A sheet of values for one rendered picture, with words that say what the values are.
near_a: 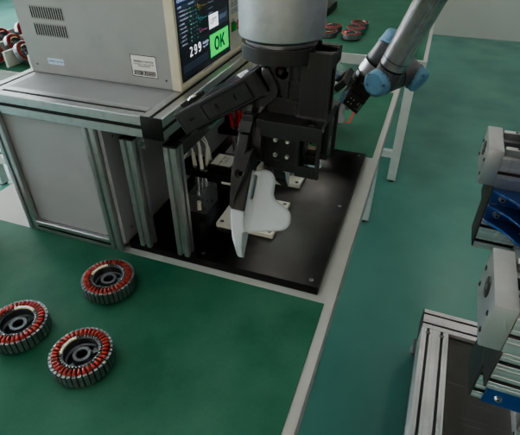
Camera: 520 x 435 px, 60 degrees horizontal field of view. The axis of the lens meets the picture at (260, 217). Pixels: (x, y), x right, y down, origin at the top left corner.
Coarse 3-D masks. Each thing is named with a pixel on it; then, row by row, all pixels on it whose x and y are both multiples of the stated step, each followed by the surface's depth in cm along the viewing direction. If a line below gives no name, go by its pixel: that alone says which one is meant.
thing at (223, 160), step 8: (216, 160) 110; (224, 160) 110; (232, 160) 110; (192, 168) 111; (208, 168) 109; (216, 168) 108; (224, 168) 107; (200, 176) 111; (208, 176) 110; (216, 176) 109; (224, 176) 108; (200, 184) 116
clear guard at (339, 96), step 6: (342, 66) 128; (336, 72) 123; (342, 72) 126; (336, 78) 121; (348, 84) 126; (342, 90) 121; (348, 90) 124; (336, 96) 116; (342, 96) 119; (342, 102) 117
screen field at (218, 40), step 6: (222, 30) 106; (210, 36) 101; (216, 36) 104; (222, 36) 107; (210, 42) 101; (216, 42) 104; (222, 42) 107; (228, 42) 111; (216, 48) 105; (222, 48) 108
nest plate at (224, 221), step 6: (282, 204) 119; (288, 204) 119; (228, 210) 117; (222, 216) 115; (228, 216) 115; (222, 222) 113; (228, 222) 113; (228, 228) 112; (252, 234) 110; (258, 234) 110; (264, 234) 109; (270, 234) 109
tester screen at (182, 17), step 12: (180, 0) 86; (192, 0) 90; (204, 0) 95; (216, 0) 100; (180, 12) 87; (192, 12) 91; (204, 12) 96; (180, 24) 88; (192, 24) 92; (204, 24) 97; (180, 36) 89; (192, 36) 93; (204, 36) 98; (228, 36) 110; (204, 48) 99; (192, 60) 95; (192, 72) 96
